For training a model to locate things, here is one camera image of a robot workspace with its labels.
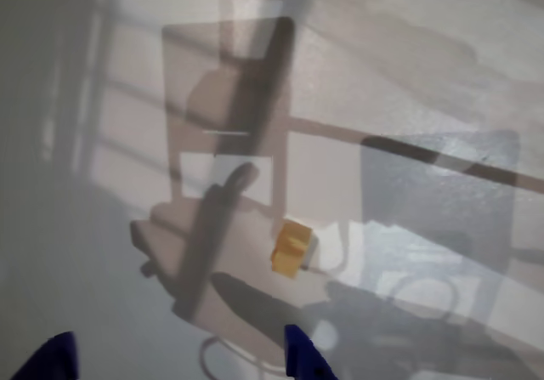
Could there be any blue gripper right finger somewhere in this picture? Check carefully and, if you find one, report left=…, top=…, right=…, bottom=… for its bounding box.
left=283, top=323, right=339, bottom=380

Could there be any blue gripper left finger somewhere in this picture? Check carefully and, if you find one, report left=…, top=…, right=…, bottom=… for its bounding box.
left=8, top=331, right=81, bottom=380

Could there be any yellow white lego brick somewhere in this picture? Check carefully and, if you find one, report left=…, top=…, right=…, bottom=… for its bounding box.
left=270, top=220, right=319, bottom=279

